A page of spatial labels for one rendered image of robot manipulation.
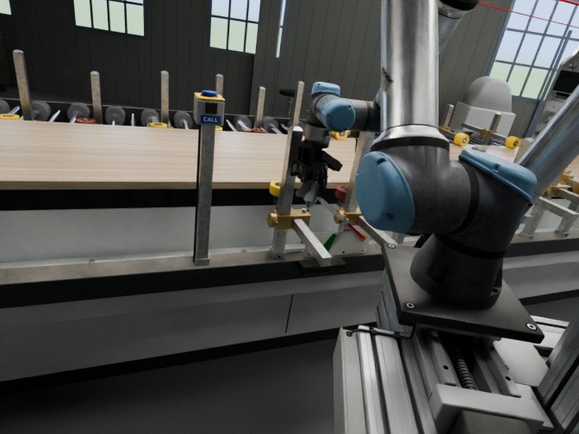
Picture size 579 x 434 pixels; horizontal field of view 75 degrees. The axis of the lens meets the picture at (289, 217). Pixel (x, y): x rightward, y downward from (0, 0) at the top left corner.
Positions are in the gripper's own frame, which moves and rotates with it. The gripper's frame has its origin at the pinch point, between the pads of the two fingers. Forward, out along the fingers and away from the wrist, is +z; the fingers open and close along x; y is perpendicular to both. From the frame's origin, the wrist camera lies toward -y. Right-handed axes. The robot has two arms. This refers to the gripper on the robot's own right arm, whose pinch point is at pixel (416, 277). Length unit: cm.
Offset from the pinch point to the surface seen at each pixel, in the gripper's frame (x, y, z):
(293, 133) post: -30, -33, -31
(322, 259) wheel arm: -26.3, -9.0, -2.6
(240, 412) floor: -37, -28, 83
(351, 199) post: -5.1, -33.5, -9.5
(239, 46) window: 74, -542, -31
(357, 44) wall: 234, -468, -60
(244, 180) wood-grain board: -37, -56, -7
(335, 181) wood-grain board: 0, -55, -7
